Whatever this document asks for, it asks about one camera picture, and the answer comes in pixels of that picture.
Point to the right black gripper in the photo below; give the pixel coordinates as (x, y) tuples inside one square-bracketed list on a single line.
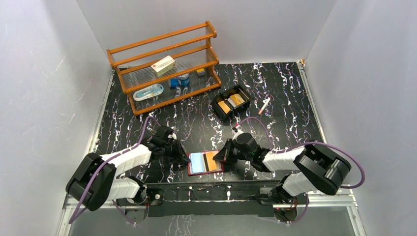
[(224, 154)]

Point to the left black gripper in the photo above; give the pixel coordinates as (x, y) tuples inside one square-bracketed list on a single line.
[(174, 151)]

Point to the red card holder wallet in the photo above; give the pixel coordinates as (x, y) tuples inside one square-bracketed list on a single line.
[(197, 166)]

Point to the black plastic card tray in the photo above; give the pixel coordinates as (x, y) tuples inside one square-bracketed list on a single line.
[(224, 95)]

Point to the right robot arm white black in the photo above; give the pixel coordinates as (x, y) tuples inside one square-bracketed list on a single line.
[(314, 166)]

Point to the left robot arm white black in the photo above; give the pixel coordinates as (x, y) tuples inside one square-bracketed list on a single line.
[(96, 180)]

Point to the gold card in tray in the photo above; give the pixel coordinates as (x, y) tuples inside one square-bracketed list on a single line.
[(224, 106)]

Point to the white card stack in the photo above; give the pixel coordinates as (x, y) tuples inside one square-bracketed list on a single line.
[(235, 100)]

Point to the white orange pen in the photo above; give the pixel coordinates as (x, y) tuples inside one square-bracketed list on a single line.
[(266, 102)]

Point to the white blue blister pack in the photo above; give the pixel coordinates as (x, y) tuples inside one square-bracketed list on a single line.
[(148, 92)]

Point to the small blue box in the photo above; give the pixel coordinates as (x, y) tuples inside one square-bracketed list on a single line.
[(173, 83)]

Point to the blue white round tin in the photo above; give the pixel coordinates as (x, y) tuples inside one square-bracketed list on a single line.
[(183, 79)]

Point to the small yellow black block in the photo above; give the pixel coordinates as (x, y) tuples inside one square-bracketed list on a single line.
[(201, 72)]

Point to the orange wooden shelf rack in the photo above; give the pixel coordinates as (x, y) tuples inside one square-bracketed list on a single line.
[(190, 47)]

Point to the white cardboard box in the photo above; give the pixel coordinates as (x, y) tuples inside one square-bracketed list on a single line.
[(163, 66)]

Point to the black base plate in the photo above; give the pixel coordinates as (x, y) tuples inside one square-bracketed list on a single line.
[(214, 198)]

